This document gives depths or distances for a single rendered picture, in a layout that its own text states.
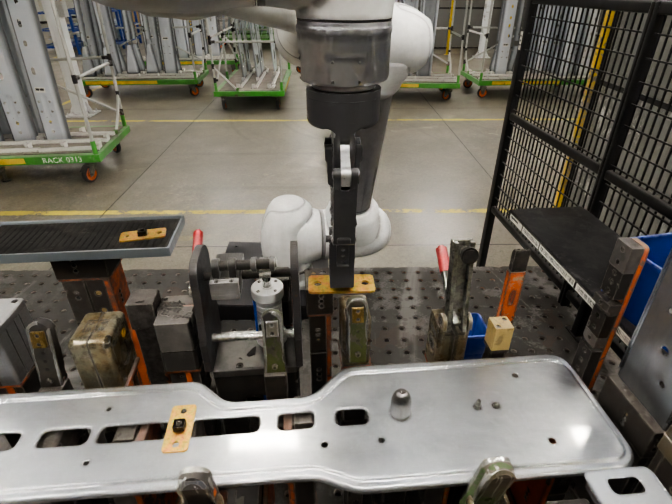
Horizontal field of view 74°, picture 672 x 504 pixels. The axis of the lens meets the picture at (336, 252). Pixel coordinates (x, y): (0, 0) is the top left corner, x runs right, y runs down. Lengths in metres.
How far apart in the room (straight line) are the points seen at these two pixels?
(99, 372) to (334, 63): 0.66
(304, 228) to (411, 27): 0.62
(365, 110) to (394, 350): 0.93
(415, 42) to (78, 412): 0.89
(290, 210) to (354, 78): 0.90
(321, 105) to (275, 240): 0.91
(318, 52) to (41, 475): 0.66
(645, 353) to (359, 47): 0.66
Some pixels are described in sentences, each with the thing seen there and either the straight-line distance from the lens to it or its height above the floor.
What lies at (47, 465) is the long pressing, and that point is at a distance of 0.81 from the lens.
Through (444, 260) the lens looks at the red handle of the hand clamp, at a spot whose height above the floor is 1.13.
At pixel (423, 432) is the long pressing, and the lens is 0.74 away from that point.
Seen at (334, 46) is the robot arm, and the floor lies 1.54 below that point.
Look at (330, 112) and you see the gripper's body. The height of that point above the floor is 1.48.
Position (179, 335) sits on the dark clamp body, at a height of 1.05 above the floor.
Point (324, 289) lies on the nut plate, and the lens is 0.56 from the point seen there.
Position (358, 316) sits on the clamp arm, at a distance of 0.80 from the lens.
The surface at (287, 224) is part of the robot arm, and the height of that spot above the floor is 0.99.
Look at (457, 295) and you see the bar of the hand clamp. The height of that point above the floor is 1.11.
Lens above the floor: 1.58
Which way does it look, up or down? 31 degrees down
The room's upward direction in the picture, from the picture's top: straight up
